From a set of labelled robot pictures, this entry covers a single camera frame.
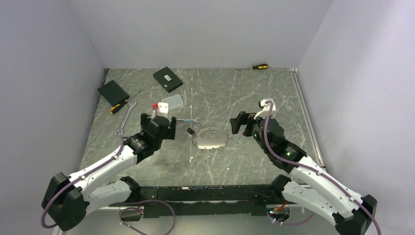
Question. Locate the flat black box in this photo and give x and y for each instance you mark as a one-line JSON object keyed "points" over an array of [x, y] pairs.
{"points": [[113, 93]]}

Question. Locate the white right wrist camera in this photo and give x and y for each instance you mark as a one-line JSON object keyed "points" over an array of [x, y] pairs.
{"points": [[267, 108]]}

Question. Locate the yellow black screwdriver at back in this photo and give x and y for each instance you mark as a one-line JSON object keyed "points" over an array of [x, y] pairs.
{"points": [[255, 67]]}

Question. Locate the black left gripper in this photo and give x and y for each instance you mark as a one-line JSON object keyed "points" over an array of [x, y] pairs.
{"points": [[169, 133]]}

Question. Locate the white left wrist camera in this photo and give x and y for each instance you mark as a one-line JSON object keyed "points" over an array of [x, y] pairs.
{"points": [[160, 109]]}

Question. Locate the metal oval key organizer plate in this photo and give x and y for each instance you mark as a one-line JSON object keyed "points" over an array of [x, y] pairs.
{"points": [[210, 138]]}

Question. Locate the black box with white label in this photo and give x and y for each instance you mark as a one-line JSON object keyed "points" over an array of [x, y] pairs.
{"points": [[168, 79]]}

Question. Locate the small silver open-end wrench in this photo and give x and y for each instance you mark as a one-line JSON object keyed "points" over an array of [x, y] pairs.
{"points": [[194, 120]]}

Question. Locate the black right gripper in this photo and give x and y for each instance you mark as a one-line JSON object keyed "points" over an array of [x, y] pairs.
{"points": [[244, 118]]}

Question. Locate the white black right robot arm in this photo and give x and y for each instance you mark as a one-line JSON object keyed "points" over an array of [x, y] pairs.
{"points": [[307, 184]]}

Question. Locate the large silver combination wrench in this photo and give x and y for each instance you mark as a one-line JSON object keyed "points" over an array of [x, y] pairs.
{"points": [[120, 130]]}

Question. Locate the yellow black screwdriver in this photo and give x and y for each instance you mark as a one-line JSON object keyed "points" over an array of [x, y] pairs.
{"points": [[255, 67], [117, 107]]}

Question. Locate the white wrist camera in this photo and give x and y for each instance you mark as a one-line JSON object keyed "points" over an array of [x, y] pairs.
{"points": [[267, 108], [160, 109]]}

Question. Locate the silver key with black tag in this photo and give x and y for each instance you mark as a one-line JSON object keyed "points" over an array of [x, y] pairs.
{"points": [[191, 133]]}

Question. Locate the yellow black screwdriver at left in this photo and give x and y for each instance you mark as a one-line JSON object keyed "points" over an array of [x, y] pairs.
{"points": [[117, 107]]}

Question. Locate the translucent white plastic box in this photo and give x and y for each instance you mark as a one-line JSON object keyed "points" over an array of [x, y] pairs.
{"points": [[174, 102]]}

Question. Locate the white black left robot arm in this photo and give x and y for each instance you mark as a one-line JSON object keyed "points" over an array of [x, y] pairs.
{"points": [[69, 198]]}

